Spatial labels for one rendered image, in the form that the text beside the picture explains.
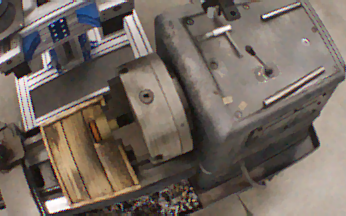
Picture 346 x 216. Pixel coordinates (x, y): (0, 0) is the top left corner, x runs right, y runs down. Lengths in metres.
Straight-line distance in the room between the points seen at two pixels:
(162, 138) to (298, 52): 0.51
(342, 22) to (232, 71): 2.01
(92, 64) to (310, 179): 1.42
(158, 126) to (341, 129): 1.70
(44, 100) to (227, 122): 1.44
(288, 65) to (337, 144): 1.44
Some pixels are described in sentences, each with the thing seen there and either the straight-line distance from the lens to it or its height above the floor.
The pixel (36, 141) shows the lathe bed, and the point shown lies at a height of 0.86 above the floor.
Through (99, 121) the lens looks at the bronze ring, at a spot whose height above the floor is 1.12.
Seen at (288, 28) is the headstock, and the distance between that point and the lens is 1.52.
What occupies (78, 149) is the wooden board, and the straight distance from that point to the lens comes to 1.73.
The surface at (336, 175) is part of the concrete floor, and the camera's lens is 2.77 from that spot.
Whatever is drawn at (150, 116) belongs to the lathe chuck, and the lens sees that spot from 1.38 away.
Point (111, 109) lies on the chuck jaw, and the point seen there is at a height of 1.14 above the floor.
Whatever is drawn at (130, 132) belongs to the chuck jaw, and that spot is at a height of 1.11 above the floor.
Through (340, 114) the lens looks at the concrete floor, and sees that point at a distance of 2.89.
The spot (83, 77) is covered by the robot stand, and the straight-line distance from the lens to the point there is 2.58.
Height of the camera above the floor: 2.52
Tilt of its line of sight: 70 degrees down
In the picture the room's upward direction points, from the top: 1 degrees counter-clockwise
